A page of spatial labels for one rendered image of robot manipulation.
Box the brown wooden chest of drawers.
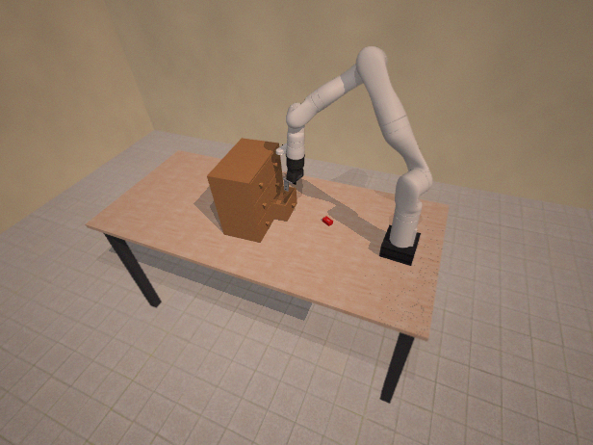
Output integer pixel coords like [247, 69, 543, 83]
[207, 138, 279, 243]

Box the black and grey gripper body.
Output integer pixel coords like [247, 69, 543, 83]
[275, 143, 305, 183]

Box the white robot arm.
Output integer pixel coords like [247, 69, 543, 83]
[286, 46, 433, 248]

